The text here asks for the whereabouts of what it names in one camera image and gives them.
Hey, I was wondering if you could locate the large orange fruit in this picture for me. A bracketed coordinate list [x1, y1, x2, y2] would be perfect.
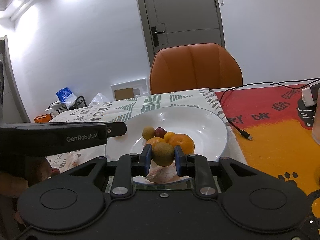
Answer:
[168, 134, 195, 155]

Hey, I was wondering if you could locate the green kiwi fruit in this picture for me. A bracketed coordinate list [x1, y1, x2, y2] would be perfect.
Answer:
[142, 126, 155, 140]

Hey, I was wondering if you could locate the red jujube fruit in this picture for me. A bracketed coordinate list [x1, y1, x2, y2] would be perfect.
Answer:
[154, 127, 167, 139]

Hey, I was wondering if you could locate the dark red jujube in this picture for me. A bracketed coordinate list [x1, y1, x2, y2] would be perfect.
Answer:
[50, 168, 60, 177]

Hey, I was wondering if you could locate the person left hand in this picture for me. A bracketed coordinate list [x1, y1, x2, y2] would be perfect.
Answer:
[1, 157, 52, 231]

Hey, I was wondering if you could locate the patterned white tablecloth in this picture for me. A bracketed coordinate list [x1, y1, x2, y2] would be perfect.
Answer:
[47, 88, 247, 172]

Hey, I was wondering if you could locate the white ceramic plate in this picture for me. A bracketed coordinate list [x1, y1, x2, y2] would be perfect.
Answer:
[105, 106, 228, 161]

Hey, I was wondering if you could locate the clear plastic bag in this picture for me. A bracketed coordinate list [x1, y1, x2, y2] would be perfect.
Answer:
[89, 93, 109, 106]

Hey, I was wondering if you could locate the orange paper bag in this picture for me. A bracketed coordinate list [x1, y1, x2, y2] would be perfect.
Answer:
[34, 114, 52, 123]

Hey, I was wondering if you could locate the small yellow kumquat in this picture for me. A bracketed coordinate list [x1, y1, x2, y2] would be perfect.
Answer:
[163, 132, 175, 142]

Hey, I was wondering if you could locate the black metal rack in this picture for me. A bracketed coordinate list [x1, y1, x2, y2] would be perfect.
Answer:
[45, 96, 87, 116]

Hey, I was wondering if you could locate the white foam packaging board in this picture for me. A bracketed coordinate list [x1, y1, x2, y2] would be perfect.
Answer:
[111, 78, 150, 100]

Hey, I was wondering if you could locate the blue plastic bag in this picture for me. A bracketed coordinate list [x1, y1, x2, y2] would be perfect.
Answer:
[56, 87, 77, 109]

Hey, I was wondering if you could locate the red orange table mat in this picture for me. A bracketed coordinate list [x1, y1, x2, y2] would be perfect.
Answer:
[214, 83, 320, 221]

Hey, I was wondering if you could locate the orange leather chair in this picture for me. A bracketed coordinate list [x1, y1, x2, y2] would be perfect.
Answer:
[150, 43, 243, 94]

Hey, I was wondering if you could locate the grey door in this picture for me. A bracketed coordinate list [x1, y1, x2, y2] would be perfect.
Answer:
[137, 0, 225, 62]

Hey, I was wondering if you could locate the white power adapter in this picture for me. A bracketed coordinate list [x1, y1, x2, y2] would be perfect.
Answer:
[302, 83, 320, 107]

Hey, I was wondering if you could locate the black door handle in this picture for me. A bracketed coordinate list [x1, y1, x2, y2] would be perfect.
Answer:
[151, 27, 165, 47]

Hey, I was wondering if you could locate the black cable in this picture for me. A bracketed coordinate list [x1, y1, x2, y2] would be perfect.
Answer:
[208, 77, 320, 141]

